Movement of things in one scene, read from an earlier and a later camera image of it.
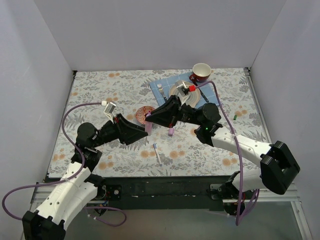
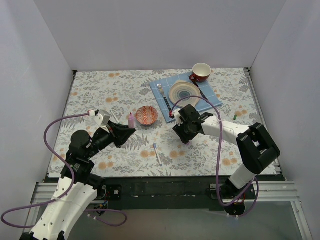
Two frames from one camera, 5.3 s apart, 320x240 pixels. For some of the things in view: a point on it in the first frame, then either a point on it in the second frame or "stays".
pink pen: (148, 125) -> (131, 121)
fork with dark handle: (160, 87) stays
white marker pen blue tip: (154, 146) stays
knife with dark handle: (200, 91) stays
